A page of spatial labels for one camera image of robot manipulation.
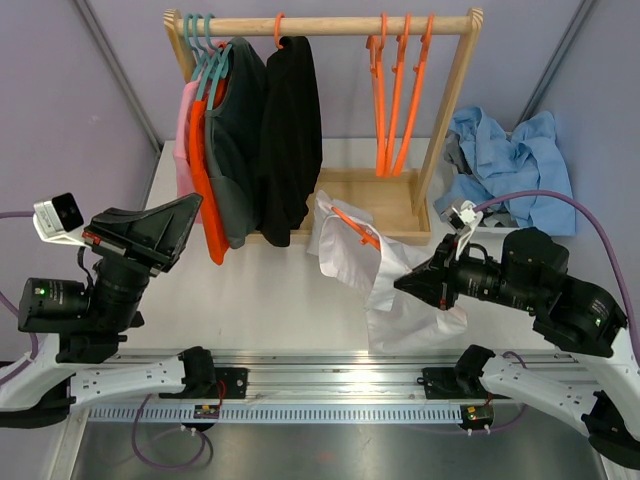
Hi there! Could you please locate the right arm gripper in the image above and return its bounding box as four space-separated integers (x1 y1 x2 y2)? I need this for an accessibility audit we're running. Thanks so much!
394 232 539 310

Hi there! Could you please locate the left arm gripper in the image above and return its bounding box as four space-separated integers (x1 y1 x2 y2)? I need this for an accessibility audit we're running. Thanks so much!
85 194 206 334

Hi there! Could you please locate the orange hanger of white shirt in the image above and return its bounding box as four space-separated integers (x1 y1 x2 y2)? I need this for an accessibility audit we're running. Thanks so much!
331 207 381 252

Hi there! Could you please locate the white shirt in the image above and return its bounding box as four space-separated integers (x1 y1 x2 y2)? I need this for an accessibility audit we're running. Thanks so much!
307 190 468 354

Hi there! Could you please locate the black shirt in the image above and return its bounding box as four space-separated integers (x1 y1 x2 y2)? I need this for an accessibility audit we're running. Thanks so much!
255 36 323 247

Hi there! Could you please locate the orange hanger of black shirt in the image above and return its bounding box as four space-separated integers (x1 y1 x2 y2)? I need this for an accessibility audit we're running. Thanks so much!
273 12 286 50

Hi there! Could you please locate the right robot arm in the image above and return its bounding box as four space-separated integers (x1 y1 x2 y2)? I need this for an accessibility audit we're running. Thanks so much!
142 216 639 469

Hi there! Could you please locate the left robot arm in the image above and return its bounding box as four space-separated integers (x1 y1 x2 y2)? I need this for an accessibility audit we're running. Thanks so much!
1 193 216 429

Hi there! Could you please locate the pink shirt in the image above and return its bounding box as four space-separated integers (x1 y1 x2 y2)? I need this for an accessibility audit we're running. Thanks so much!
172 81 198 197

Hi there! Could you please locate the dark grey shirt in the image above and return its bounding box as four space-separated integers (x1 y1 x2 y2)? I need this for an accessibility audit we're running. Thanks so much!
205 37 266 249

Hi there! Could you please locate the blue shirt pile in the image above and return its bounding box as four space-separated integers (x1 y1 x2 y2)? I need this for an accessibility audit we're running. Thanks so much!
434 107 576 236

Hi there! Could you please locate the orange shirt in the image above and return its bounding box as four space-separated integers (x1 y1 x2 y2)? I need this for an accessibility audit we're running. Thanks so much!
188 100 230 265

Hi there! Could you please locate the teal hanger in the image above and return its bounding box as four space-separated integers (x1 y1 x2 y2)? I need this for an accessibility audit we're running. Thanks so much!
191 12 221 96
183 13 209 81
196 13 232 110

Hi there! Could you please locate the wooden clothes rack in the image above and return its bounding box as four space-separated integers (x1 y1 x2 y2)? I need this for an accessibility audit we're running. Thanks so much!
164 6 485 246

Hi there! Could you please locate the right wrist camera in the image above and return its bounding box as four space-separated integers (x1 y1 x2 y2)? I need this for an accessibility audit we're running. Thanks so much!
445 199 483 257

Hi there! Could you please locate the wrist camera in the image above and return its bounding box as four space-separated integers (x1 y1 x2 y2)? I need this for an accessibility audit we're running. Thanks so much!
32 192 84 247
445 199 483 257

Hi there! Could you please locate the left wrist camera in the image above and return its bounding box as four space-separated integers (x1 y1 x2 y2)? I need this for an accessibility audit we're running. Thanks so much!
32 192 84 247

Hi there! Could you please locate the aluminium rail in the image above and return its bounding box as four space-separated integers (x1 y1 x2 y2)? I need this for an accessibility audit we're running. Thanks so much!
67 349 611 426

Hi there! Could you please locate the purple cable lower left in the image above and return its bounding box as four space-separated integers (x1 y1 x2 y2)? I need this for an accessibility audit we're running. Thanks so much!
130 394 215 471

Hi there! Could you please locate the purple cable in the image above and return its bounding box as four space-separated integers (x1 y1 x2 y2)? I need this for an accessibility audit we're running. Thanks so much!
409 399 529 434
130 394 215 471

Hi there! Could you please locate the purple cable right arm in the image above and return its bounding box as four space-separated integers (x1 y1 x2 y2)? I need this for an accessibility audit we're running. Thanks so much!
472 190 629 321

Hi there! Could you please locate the purple cable lower right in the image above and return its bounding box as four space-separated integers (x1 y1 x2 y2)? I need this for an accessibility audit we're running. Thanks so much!
409 399 529 434

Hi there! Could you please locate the white cable duct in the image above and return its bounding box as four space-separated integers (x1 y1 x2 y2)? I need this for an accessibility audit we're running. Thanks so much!
89 403 462 425

